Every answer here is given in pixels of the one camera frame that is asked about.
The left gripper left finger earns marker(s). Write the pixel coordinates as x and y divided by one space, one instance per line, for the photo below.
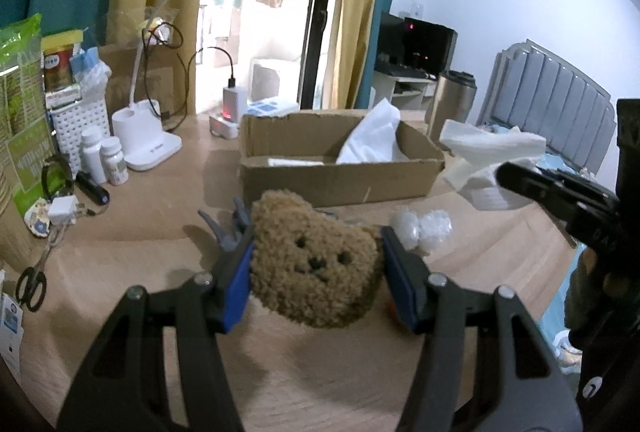
121 386

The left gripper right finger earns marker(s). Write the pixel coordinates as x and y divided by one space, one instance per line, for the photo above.
484 364

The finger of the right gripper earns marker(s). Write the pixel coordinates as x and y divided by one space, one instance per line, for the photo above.
579 203

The white paper towel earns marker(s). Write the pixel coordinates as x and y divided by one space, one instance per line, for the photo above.
478 155

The brown plush bear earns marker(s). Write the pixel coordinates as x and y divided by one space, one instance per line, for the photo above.
311 267

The grey bed headboard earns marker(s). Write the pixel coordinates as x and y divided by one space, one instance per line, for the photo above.
539 92

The black scissors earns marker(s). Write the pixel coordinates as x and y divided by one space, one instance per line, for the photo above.
31 287

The clear plastic bag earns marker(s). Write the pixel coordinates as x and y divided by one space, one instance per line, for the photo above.
425 232

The steel travel mug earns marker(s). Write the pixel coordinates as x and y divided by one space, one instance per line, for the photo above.
453 99

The white computer desk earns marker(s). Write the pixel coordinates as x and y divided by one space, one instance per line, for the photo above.
405 93

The small white pill bottle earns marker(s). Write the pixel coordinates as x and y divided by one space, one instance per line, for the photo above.
113 161

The black computer monitor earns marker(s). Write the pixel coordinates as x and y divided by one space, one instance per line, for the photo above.
412 48

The brown cardboard box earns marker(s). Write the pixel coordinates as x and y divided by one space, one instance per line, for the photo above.
299 152

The green paper cup pack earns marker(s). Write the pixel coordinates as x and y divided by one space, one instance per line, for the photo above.
26 140

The white plastic basket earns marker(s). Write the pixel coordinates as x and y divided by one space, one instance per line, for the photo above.
71 120

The white power strip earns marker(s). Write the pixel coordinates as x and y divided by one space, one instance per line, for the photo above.
269 107

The white usb charger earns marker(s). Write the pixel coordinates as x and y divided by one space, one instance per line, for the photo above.
234 103

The yellow teal right curtain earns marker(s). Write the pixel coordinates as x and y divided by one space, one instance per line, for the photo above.
350 45

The yellow lid jar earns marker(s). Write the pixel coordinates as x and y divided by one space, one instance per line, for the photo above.
57 51

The small white wall charger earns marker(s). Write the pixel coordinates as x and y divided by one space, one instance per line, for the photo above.
63 210

